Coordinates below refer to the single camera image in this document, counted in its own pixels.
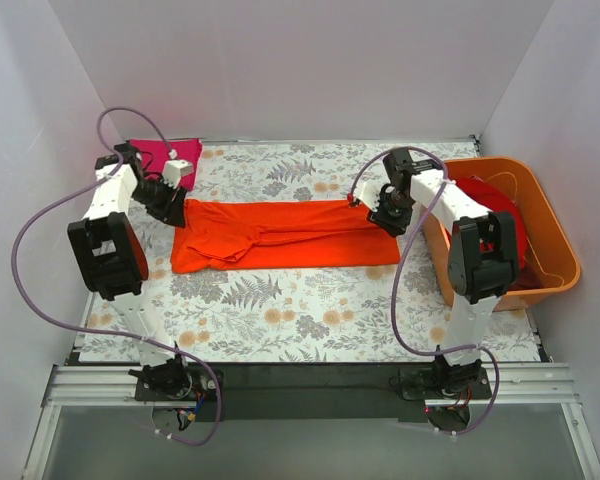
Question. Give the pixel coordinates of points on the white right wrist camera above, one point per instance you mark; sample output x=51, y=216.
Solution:
x=366, y=194

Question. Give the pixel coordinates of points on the red t-shirt in basket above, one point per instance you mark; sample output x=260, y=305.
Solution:
x=492, y=198

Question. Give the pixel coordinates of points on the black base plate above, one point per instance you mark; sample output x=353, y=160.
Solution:
x=301, y=391

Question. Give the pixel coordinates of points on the orange plastic basket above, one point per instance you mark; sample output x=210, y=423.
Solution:
x=550, y=225

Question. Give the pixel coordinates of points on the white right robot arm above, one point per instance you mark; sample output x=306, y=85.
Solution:
x=457, y=360

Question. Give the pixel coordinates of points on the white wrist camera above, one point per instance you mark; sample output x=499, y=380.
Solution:
x=366, y=194
x=175, y=173

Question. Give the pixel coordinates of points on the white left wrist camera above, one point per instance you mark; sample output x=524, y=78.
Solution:
x=175, y=173

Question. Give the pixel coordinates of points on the aluminium frame rail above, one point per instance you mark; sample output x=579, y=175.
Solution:
x=315, y=421

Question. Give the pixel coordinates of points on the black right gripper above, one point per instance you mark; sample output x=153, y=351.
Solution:
x=387, y=219

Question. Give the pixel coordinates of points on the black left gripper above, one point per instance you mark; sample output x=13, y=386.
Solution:
x=166, y=201

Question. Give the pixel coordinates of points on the orange t-shirt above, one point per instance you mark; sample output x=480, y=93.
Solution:
x=279, y=235

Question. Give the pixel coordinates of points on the folded magenta t-shirt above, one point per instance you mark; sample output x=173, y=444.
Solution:
x=155, y=154

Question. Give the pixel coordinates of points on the floral patterned tablecloth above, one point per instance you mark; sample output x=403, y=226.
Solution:
x=371, y=313

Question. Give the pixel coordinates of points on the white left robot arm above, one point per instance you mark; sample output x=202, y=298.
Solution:
x=113, y=264

